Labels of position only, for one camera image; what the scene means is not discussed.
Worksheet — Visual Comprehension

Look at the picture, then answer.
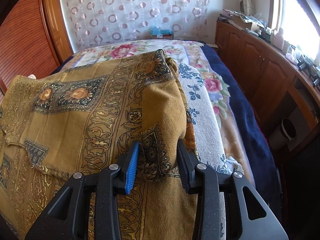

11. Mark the window with wooden frame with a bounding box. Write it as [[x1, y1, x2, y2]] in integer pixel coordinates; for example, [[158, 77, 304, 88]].
[[272, 0, 319, 60]]

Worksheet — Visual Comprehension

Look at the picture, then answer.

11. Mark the brown wooden sideboard cabinet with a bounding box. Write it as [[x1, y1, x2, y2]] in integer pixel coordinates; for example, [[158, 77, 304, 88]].
[[215, 21, 319, 152]]

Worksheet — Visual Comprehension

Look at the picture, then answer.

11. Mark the floral pink rose quilt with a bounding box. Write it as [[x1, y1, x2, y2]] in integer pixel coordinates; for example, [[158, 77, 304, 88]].
[[62, 40, 246, 162]]

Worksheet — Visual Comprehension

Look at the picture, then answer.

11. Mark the cardboard box with clutter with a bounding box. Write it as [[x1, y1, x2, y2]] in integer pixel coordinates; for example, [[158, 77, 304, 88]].
[[220, 9, 266, 32]]

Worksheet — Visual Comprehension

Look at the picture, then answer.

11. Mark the blue tissue box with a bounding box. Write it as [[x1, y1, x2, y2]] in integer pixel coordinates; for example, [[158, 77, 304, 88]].
[[150, 25, 174, 40]]

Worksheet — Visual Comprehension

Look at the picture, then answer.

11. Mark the blue floral white blanket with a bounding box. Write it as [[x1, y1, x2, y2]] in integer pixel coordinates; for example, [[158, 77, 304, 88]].
[[175, 63, 256, 240]]

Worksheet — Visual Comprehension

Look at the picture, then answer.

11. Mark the navy blue bed blanket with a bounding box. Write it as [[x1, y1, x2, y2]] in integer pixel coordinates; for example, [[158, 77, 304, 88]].
[[202, 44, 281, 220]]

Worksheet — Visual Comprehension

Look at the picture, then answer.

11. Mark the white plastic jug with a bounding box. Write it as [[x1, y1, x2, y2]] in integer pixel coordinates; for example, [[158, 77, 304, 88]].
[[273, 28, 284, 50]]

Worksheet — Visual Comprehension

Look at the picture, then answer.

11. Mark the golden brown patterned shirt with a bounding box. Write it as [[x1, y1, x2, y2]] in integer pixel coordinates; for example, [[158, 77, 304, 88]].
[[1, 49, 197, 239]]

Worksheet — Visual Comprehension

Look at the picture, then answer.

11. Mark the circle patterned sheer curtain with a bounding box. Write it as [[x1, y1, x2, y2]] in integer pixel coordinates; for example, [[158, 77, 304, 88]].
[[60, 0, 210, 52]]

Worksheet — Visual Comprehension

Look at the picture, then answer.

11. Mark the black tripod gadget on sill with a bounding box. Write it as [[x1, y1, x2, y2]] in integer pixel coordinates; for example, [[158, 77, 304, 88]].
[[297, 55, 319, 87]]

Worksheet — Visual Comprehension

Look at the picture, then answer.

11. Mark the red-brown wooden wardrobe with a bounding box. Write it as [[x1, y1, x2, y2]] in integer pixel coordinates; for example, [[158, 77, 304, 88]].
[[1, 0, 73, 96]]

